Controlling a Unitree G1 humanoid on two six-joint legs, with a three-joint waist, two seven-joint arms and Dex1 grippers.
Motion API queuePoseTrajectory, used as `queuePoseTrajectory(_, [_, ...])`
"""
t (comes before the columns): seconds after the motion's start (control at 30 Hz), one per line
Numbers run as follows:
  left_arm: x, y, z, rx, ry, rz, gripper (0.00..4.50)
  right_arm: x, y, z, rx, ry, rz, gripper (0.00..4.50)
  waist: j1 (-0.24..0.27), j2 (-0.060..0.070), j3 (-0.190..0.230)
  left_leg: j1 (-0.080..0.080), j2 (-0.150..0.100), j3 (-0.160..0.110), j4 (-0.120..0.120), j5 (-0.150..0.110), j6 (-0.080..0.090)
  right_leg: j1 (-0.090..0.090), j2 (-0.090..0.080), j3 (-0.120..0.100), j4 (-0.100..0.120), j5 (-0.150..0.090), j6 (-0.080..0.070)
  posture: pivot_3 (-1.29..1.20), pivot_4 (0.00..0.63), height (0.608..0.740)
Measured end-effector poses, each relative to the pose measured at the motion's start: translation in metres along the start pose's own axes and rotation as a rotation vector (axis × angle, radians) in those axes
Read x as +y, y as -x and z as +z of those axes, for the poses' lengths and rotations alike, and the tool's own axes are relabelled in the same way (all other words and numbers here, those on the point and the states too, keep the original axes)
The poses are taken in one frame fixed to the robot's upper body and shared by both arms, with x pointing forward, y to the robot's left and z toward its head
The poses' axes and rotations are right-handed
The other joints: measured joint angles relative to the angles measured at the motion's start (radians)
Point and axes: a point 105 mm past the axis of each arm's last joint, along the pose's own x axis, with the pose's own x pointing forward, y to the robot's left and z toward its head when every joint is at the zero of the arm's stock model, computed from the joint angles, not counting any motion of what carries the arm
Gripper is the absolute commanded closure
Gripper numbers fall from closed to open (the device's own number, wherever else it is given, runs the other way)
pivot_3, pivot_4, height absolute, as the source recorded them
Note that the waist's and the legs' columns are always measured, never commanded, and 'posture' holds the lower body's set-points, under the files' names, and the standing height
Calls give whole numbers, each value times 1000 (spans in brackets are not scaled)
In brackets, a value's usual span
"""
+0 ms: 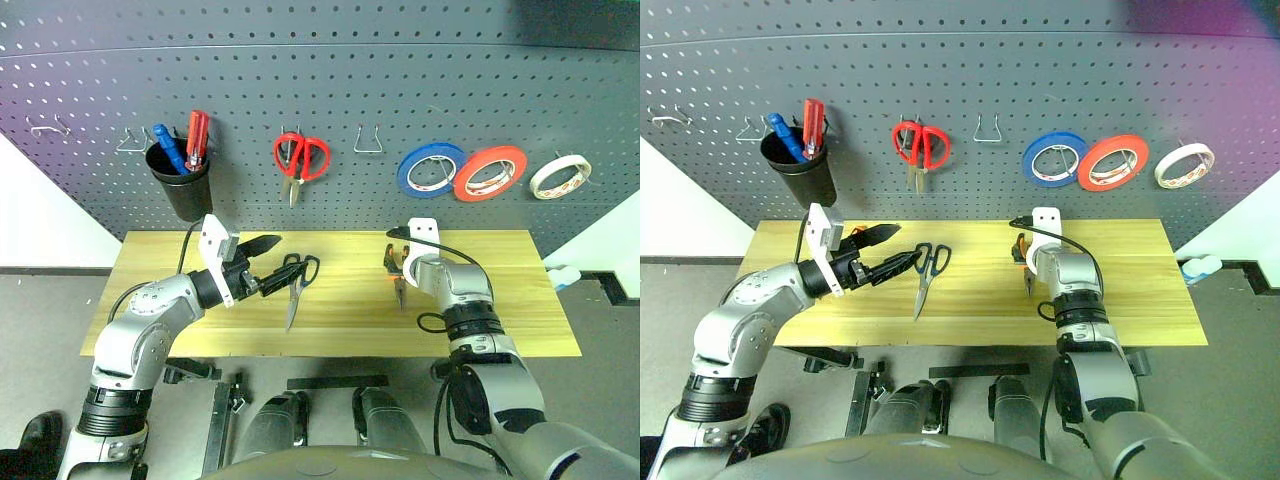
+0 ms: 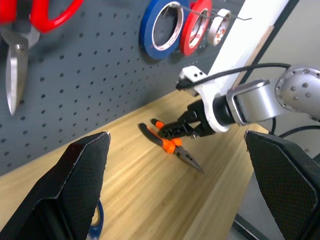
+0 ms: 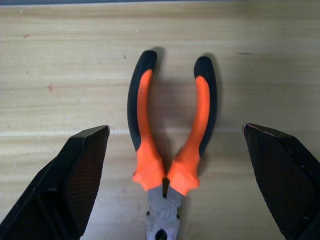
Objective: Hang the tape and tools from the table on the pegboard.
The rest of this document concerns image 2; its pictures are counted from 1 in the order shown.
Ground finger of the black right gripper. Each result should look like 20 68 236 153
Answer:
159 128 195 140
161 116 193 131

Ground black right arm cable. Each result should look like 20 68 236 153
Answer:
175 62 320 139

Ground white tape roll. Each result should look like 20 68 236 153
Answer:
206 8 232 47

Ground blue handled scissors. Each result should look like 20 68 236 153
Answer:
87 199 105 240

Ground red handled scissors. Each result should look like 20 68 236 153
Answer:
0 0 85 117

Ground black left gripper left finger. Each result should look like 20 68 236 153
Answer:
0 131 112 240

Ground metal tape hook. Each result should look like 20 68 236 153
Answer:
171 2 253 21

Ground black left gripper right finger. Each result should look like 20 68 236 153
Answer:
244 129 320 240

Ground red tape roll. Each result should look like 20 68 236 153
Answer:
179 0 213 57

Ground orange black needle-nose pliers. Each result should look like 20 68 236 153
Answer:
138 118 206 175

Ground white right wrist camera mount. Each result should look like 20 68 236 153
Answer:
178 65 231 134

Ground grey perforated pegboard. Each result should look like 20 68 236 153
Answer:
0 0 247 177

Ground blue tape roll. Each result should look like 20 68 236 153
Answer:
139 0 191 60

